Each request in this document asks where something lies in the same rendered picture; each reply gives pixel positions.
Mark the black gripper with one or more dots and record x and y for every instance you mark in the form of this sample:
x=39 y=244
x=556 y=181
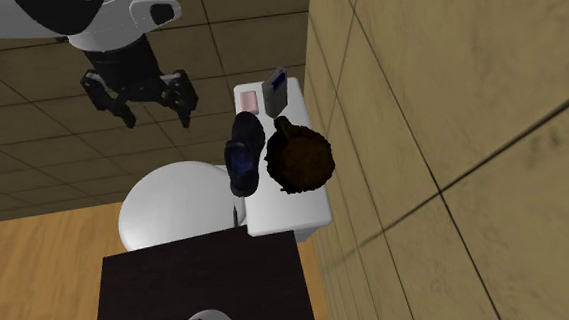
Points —
x=124 y=65

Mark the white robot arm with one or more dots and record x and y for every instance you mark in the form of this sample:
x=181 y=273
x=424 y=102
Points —
x=18 y=19

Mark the pink soap bar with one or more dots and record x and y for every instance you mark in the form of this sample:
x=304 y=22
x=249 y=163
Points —
x=249 y=102

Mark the white toilet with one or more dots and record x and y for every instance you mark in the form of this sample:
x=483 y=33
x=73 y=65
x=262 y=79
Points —
x=177 y=204

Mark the dark blue shoe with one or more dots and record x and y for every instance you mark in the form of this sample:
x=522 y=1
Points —
x=244 y=157

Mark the grey box with blue label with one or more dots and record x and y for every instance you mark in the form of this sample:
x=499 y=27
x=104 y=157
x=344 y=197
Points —
x=275 y=95

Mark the dark brown round bag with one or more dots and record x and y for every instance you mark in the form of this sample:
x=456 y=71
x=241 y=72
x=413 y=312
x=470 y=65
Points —
x=300 y=158

